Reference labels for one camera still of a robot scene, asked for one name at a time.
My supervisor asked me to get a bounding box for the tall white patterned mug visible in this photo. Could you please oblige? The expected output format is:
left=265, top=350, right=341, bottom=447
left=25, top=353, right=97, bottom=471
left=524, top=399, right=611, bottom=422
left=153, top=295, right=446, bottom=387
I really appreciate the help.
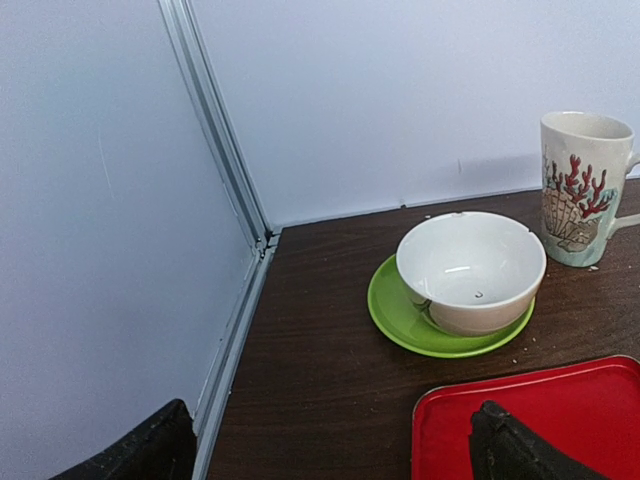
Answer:
left=540, top=111, right=639, bottom=268

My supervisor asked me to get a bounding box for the left aluminium frame post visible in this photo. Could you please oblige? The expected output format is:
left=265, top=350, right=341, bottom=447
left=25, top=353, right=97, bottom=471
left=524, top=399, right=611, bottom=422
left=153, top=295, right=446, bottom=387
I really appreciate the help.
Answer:
left=159, top=1, right=279, bottom=479

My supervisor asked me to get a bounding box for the white bowl on saucer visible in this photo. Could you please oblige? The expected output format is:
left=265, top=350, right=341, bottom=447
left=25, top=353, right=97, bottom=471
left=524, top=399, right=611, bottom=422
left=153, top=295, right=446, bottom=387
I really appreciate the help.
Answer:
left=395, top=211, right=547, bottom=336

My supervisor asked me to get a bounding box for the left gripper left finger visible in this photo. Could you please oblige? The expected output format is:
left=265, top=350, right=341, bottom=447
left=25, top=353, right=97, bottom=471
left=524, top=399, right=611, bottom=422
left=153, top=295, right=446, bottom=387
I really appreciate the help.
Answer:
left=56, top=399, right=196, bottom=480

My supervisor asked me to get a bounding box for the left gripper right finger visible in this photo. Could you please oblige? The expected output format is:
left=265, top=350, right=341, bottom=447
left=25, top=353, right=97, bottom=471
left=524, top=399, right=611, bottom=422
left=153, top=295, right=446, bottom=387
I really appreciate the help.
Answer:
left=469, top=400, right=604, bottom=480

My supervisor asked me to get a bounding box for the red tin lid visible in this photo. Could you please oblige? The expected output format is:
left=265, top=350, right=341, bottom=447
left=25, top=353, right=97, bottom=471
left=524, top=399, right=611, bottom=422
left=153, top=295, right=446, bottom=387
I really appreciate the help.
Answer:
left=411, top=355, right=639, bottom=479

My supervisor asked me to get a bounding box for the green saucer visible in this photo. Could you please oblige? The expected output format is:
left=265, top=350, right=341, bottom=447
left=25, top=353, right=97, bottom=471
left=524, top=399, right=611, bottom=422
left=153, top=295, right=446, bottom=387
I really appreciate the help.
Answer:
left=367, top=255, right=535, bottom=359

